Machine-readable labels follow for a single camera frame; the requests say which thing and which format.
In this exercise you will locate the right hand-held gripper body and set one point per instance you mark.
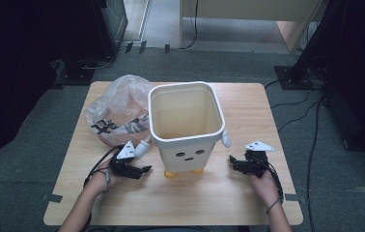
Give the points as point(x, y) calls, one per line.
point(255, 162)

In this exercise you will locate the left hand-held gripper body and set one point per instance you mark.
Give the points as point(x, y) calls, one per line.
point(121, 164)

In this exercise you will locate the person's left hand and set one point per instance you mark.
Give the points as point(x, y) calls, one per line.
point(99, 180)

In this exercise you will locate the person's right hand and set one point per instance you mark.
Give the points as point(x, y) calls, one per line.
point(266, 188)

